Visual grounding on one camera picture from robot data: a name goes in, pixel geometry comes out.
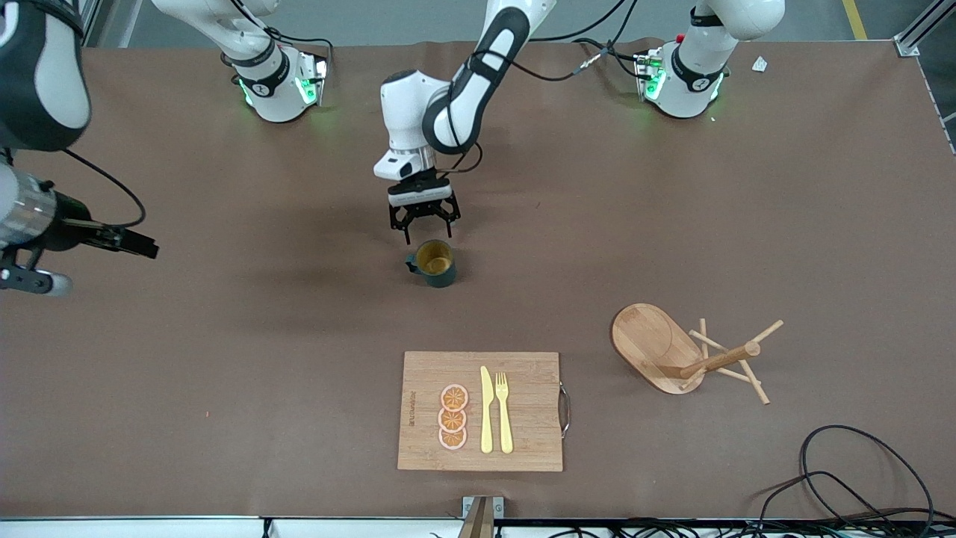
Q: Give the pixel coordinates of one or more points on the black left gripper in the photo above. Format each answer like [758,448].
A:
[423,184]

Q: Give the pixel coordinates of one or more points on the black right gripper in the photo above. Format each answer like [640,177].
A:
[69,225]

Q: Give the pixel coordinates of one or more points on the dark teal mug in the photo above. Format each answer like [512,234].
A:
[439,275]

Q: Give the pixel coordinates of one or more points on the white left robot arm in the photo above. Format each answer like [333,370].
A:
[403,112]

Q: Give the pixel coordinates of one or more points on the orange slice toy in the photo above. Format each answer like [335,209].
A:
[454,397]
[452,439]
[452,421]

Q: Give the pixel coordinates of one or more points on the yellow plastic knife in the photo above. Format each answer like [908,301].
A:
[486,411]

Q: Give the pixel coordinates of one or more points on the yellow plastic fork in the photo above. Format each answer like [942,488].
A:
[505,426]

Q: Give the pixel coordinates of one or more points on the wooden mug tree stand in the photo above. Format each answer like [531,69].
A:
[650,340]

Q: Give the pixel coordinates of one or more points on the small white paper scrap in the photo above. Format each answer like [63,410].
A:
[759,64]

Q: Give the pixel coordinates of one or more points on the aluminium frame profile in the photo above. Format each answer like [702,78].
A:
[89,19]
[922,26]

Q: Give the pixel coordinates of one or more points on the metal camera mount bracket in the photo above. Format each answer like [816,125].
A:
[470,508]

